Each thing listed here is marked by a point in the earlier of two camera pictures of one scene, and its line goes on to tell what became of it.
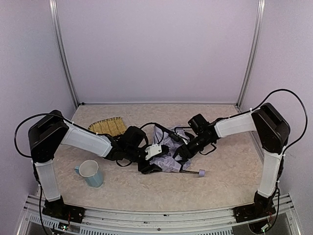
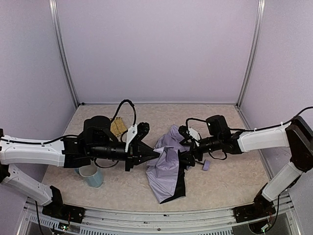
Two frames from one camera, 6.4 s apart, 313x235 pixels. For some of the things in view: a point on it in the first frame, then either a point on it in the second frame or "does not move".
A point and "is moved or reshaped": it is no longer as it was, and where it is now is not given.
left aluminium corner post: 53,7 does not move
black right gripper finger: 179,149 → 186,142
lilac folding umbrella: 167,161 is moved or reshaped
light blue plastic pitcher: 90,170 does not move
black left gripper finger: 152,167 → 154,155
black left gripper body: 145,165 → 130,153
